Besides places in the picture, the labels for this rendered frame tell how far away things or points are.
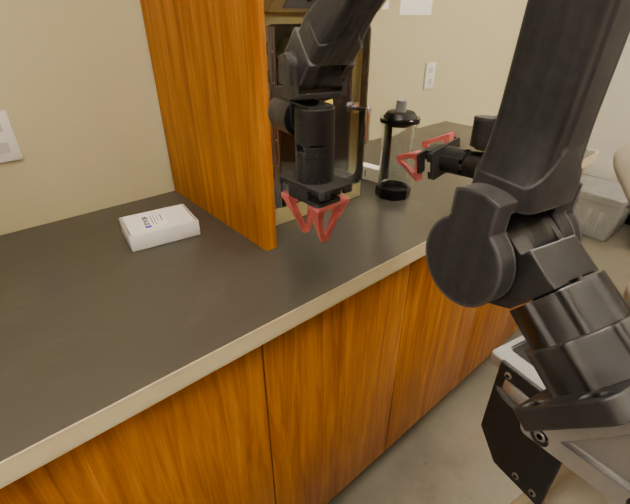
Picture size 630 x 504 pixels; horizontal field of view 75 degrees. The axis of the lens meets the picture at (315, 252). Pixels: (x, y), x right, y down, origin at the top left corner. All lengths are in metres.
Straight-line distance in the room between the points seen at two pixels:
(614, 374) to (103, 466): 0.69
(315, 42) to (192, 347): 0.48
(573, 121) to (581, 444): 0.23
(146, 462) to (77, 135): 0.82
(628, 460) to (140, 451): 0.66
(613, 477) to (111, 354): 0.64
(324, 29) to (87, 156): 0.88
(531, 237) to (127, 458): 0.68
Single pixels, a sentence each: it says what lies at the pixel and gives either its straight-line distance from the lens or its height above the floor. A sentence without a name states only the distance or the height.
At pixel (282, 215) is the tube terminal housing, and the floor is 0.96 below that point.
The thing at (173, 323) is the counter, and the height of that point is 0.94.
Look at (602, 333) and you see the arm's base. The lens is 0.33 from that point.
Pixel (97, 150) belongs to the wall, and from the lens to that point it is 1.27.
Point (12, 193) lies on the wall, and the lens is 1.26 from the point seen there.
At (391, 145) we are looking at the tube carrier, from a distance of 1.16.
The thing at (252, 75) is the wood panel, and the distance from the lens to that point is 0.82.
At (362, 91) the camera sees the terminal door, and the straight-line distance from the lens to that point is 1.12.
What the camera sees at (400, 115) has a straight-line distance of 1.15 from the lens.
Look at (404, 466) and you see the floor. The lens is 1.69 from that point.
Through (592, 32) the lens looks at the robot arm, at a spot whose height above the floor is 1.40.
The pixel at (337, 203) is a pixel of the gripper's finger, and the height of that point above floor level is 1.17.
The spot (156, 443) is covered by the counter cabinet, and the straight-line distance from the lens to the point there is 0.80.
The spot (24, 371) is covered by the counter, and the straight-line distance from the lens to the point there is 0.78.
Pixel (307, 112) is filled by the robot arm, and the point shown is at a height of 1.29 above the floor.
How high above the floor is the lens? 1.41
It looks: 30 degrees down
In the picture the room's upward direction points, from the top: straight up
